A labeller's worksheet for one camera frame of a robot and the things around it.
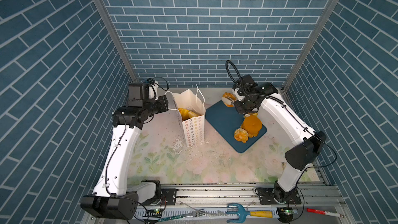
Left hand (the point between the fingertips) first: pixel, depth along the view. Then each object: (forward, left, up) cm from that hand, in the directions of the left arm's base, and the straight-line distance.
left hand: (169, 100), depth 71 cm
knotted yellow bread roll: (-4, -38, -26) cm, 46 cm away
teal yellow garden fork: (-41, -33, -30) cm, 60 cm away
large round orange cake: (+2, -46, -24) cm, 52 cm away
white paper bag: (-7, -11, -14) cm, 19 cm away
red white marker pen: (-41, -71, -30) cm, 87 cm away
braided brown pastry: (+3, -10, -16) cm, 19 cm away
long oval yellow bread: (+7, -5, -20) cm, 22 cm away
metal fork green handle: (-40, -13, -31) cm, 53 cm away
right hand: (+3, -34, -9) cm, 35 cm away
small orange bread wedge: (+8, -49, -23) cm, 54 cm away
